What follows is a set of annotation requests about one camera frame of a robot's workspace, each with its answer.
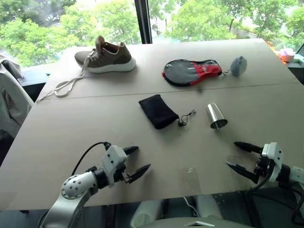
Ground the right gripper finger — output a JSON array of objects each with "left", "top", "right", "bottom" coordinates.
[
  {"left": 226, "top": 161, "right": 259, "bottom": 184},
  {"left": 234, "top": 142, "right": 264, "bottom": 154}
]

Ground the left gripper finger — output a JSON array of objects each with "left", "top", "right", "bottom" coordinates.
[
  {"left": 129, "top": 163, "right": 152, "bottom": 184},
  {"left": 123, "top": 146, "right": 139, "bottom": 155}
]

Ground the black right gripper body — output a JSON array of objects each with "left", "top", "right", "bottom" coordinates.
[{"left": 253, "top": 148, "right": 274, "bottom": 184}]

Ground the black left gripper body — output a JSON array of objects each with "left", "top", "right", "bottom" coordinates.
[{"left": 113, "top": 163, "right": 133, "bottom": 184}]

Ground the white rounded shape under table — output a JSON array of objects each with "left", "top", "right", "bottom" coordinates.
[
  {"left": 196, "top": 194, "right": 224, "bottom": 219},
  {"left": 130, "top": 199, "right": 165, "bottom": 228}
]

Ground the shiny steel cup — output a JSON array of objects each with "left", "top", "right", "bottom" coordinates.
[{"left": 205, "top": 103, "right": 228, "bottom": 130}]

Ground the clear tape patch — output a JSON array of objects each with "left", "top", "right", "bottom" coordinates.
[{"left": 180, "top": 167, "right": 199, "bottom": 191}]

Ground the brown sneaker with white sole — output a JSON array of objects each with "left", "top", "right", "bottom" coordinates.
[{"left": 35, "top": 35, "right": 136, "bottom": 104}]

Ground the black and red paddle case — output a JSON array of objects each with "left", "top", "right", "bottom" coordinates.
[{"left": 161, "top": 58, "right": 223, "bottom": 87}]

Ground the pink container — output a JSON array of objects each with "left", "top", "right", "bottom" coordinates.
[{"left": 278, "top": 48, "right": 295, "bottom": 63}]

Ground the grey cloth cover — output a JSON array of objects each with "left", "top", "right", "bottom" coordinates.
[{"left": 0, "top": 54, "right": 35, "bottom": 143}]

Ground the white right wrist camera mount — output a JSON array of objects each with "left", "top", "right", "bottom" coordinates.
[{"left": 262, "top": 142, "right": 285, "bottom": 183}]

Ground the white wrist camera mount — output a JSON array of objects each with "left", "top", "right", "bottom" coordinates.
[
  {"left": 101, "top": 145, "right": 128, "bottom": 185},
  {"left": 262, "top": 142, "right": 285, "bottom": 183}
]

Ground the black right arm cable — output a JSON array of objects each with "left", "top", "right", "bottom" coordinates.
[{"left": 249, "top": 176, "right": 271, "bottom": 190}]

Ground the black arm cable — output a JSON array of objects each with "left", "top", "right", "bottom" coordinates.
[
  {"left": 71, "top": 142, "right": 111, "bottom": 176},
  {"left": 249, "top": 176, "right": 271, "bottom": 190}
]

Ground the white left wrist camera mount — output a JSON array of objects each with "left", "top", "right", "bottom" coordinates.
[{"left": 101, "top": 145, "right": 128, "bottom": 185}]

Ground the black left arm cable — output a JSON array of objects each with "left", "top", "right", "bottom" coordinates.
[{"left": 71, "top": 142, "right": 111, "bottom": 176}]

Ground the black drawstring pouch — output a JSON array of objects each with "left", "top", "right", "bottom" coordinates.
[{"left": 138, "top": 94, "right": 197, "bottom": 130}]

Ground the thin white cable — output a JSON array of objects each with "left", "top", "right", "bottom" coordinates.
[{"left": 182, "top": 196, "right": 199, "bottom": 217}]

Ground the grey plush keychain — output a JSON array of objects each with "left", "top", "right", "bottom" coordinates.
[{"left": 222, "top": 56, "right": 248, "bottom": 77}]

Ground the black window frame post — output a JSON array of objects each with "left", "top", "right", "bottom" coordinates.
[{"left": 134, "top": 0, "right": 153, "bottom": 45}]

